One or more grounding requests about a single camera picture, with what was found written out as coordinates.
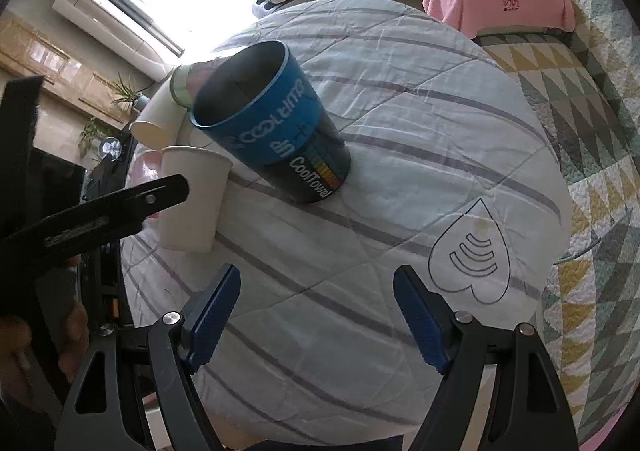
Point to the potted plant red pot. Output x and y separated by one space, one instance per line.
124 93

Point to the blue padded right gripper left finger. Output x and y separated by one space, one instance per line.
103 410

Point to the pink plastic cup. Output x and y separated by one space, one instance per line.
146 166

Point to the pink towel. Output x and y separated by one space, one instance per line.
470 17

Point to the black flat screen television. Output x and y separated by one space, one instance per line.
53 185

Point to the green plant on cabinet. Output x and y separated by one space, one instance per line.
93 131

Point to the striped grey white tablecloth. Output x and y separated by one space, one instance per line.
452 174

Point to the white paper cup rear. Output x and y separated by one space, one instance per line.
159 123

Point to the white paper cup front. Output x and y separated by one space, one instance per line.
191 226

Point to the triangle patterned quilted sofa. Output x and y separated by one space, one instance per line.
584 88

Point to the blue black CoolTowel can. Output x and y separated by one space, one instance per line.
260 107

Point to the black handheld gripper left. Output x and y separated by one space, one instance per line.
75 230

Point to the black TV cabinet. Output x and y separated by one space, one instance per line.
101 284

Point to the white paper cup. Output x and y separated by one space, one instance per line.
159 123
191 226

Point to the white standing air conditioner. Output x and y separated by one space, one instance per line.
120 33

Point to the green pink clear canister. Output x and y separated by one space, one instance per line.
187 80

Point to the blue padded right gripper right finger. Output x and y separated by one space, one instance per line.
528 409

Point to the person's hand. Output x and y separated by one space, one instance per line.
44 332

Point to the glass globe ornament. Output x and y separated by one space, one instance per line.
110 148

